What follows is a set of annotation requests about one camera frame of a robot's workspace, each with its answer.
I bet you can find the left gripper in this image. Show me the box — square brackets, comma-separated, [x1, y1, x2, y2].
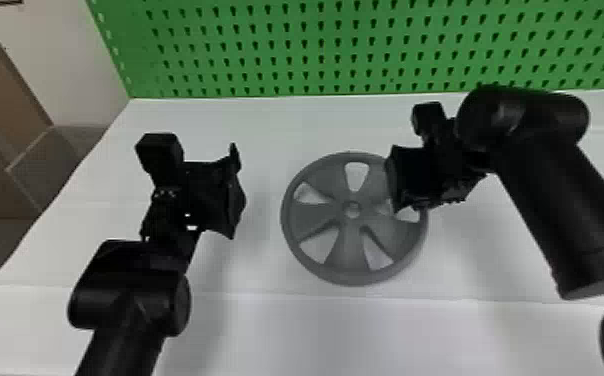
[177, 142, 249, 242]

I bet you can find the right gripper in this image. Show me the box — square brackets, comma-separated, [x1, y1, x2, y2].
[383, 137, 488, 214]

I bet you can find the grey wheel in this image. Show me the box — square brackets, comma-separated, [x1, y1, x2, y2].
[279, 151, 430, 288]

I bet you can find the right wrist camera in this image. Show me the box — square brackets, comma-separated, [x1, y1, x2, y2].
[410, 101, 452, 147]

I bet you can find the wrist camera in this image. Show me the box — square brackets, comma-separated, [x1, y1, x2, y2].
[410, 101, 452, 147]
[134, 132, 186, 187]

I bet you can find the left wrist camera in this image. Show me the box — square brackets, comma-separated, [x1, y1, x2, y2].
[134, 132, 186, 187]

